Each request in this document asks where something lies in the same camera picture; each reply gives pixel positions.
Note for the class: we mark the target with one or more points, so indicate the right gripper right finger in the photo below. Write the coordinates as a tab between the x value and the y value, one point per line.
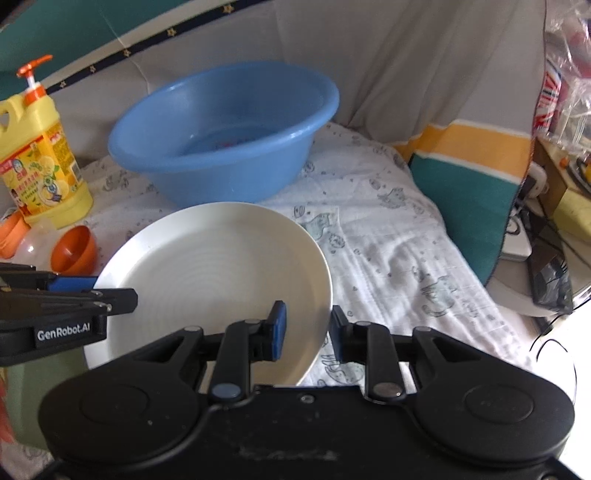
376	348

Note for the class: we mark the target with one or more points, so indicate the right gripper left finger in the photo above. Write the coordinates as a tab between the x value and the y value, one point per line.
244	343

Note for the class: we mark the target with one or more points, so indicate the clear white plastic bowl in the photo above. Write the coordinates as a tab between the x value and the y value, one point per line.
37	246

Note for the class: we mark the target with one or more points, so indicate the dark orange small bowl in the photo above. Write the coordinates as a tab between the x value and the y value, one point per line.
75	253

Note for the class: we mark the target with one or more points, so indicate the green square plate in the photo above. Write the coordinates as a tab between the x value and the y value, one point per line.
28	383

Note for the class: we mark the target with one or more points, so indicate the white round plate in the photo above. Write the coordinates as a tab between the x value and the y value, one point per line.
214	264

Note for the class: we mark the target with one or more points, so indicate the white cat-print cloth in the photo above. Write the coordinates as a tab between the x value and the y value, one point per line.
391	259

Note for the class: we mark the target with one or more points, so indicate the light orange bowl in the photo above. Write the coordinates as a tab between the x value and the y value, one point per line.
12	231

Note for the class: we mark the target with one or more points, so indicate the yellow detergent jug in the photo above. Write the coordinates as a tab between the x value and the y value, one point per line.
38	167

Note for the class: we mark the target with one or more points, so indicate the large blue plastic basin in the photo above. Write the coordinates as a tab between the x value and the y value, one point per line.
240	132

